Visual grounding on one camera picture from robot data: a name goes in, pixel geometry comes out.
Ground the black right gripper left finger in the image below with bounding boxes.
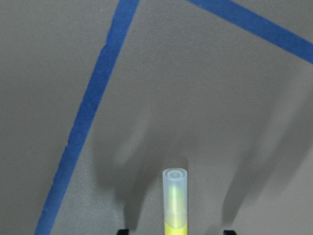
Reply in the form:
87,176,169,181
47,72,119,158
116,229,129,235

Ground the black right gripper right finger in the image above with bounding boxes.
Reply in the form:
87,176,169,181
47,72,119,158
223,230,236,235

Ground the yellow marker pen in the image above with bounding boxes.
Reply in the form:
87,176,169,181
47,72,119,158
162,168,188,235

